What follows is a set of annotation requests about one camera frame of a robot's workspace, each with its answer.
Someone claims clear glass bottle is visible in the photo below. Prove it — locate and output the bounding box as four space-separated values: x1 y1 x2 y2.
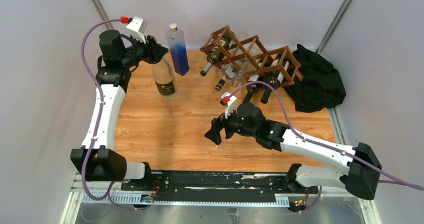
231 47 261 88

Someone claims dark wine bottle left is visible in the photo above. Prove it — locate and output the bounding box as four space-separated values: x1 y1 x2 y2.
243 71 270 103

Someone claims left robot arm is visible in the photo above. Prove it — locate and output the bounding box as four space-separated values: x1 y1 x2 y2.
70 30 168 191

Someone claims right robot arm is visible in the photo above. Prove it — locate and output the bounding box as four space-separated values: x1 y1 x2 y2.
204 102 382 200

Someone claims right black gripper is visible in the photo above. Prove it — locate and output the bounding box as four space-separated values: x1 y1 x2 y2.
204 103 258 146

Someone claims dark wine bottle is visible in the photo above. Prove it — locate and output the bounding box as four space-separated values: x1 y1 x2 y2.
243 71 270 103
260 53 284 104

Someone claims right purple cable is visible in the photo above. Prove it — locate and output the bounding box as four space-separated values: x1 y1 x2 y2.
221 80 424 213

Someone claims clear bottle black cap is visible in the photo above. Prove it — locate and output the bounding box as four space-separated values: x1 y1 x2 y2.
215 63 236 91

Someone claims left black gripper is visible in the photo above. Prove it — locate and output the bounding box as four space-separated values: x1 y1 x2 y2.
119 32 168 69

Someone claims clear bottle black label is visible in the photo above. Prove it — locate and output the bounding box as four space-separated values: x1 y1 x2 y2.
151 57 178 99

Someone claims black cloth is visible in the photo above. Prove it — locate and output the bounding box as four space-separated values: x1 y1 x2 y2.
284 44 346 113

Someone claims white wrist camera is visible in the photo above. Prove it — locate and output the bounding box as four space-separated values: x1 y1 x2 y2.
219 91 237 119
126 16 147 44

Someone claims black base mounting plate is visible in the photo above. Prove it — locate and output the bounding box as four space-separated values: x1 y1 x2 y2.
120 170 320 205

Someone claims purple cable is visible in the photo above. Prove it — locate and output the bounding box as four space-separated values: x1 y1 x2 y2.
80 16 150 212
221 80 424 213

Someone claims brown wooden wine rack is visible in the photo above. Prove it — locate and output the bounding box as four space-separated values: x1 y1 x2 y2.
199 25 302 87

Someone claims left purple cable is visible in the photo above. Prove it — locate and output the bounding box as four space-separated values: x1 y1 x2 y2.
80 16 150 212

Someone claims dark wine bottle right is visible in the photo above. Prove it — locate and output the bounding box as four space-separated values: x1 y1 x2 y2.
260 53 284 104

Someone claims olive green wine bottle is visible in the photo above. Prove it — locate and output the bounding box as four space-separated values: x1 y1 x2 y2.
200 33 234 77

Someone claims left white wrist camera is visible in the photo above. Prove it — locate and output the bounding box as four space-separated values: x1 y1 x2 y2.
126 16 147 44

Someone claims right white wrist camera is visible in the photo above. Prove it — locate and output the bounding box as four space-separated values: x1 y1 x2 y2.
219 91 237 119

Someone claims blue square glass bottle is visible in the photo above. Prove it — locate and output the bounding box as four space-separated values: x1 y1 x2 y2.
166 23 189 76

